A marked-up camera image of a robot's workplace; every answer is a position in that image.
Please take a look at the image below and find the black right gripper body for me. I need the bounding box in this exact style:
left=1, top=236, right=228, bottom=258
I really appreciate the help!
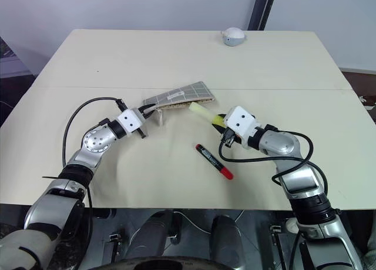
left=219, top=125, right=244, bottom=149

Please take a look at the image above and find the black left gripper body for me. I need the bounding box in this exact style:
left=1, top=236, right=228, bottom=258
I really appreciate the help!
left=135, top=106, right=148, bottom=139

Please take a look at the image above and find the yellow highlighter with pale cap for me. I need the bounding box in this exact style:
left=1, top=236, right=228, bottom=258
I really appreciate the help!
left=189, top=102, right=226, bottom=127

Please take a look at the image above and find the grey grid pattern pouch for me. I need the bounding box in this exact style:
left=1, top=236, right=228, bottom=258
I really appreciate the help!
left=142, top=81, right=216, bottom=126

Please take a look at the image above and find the black marker with red cap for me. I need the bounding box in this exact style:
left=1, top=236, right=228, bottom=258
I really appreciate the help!
left=195, top=144, right=234, bottom=181

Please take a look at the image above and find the cream tablecloth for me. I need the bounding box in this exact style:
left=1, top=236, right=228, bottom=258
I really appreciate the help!
left=0, top=28, right=376, bottom=211

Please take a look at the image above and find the grey round plush toy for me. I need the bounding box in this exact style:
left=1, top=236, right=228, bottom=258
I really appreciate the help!
left=220, top=26, right=246, bottom=47

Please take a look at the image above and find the dark rounded robot leg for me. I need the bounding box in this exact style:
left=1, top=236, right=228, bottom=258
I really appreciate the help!
left=125, top=211, right=183, bottom=261
left=209, top=214, right=245, bottom=268

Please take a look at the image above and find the black vertical pole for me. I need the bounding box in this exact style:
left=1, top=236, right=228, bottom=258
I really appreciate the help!
left=247, top=0, right=279, bottom=31

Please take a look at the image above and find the dark round robot waist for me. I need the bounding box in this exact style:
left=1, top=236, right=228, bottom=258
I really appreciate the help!
left=95, top=254, right=229, bottom=270

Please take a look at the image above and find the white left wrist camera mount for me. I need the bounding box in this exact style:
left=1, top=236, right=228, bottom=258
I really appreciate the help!
left=117, top=108, right=147, bottom=135

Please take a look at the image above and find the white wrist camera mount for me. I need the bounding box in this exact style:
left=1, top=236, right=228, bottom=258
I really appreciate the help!
left=117, top=108, right=147, bottom=135
left=224, top=106, right=257, bottom=139

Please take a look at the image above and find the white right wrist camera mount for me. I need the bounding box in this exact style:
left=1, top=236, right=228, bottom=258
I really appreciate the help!
left=224, top=106, right=257, bottom=139

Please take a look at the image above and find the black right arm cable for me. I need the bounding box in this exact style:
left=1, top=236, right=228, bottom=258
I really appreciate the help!
left=219, top=129, right=328, bottom=200

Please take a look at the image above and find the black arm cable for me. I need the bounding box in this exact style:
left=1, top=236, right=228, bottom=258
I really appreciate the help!
left=62, top=97, right=129, bottom=166
left=219, top=129, right=328, bottom=200

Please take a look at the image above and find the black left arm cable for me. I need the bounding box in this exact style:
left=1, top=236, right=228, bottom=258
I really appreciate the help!
left=62, top=97, right=129, bottom=166

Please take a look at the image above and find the thin white cable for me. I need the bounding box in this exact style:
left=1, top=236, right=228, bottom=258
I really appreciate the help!
left=129, top=208, right=246, bottom=244

